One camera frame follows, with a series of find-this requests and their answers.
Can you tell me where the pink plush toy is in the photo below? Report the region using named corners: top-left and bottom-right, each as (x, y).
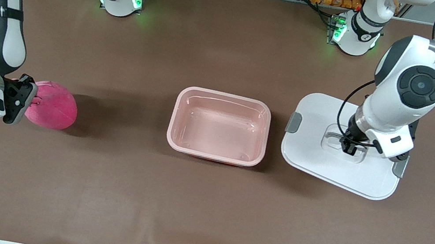
top-left (22, 78), bottom-right (82, 134)

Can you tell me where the white box lid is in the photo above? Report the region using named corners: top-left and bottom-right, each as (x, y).
top-left (275, 88), bottom-right (419, 205)

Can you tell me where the pink plastic box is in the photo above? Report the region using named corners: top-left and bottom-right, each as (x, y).
top-left (164, 84), bottom-right (275, 170)

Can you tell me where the brown table cover sheet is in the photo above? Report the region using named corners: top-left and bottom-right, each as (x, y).
top-left (0, 0), bottom-right (435, 244)

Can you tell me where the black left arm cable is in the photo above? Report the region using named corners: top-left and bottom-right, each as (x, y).
top-left (333, 75), bottom-right (390, 149)

